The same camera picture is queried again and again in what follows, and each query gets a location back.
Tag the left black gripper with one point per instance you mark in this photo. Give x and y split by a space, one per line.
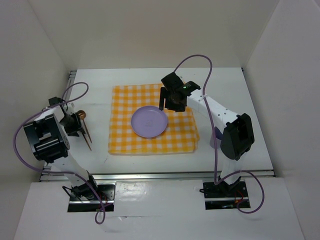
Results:
77 126

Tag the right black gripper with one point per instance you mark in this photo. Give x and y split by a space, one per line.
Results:
162 92

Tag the copper spoon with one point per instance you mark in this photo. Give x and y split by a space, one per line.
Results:
82 115

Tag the copper fork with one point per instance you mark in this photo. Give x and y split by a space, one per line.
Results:
86 140

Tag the lilac plastic plate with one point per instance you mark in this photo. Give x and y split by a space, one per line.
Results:
149 122

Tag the yellow white checkered cloth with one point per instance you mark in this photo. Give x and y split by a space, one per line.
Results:
181 135

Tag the lilac plastic cup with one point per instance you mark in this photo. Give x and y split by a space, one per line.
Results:
216 138

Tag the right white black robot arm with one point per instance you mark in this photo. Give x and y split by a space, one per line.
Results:
233 133

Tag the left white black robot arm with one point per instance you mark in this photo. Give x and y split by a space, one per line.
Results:
48 136

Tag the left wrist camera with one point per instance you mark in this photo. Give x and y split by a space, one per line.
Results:
69 107

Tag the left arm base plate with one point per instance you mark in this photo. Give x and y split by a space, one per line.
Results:
81 204

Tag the front aluminium rail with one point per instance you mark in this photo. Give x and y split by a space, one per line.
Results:
150 176

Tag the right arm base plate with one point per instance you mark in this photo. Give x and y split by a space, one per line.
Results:
216 199

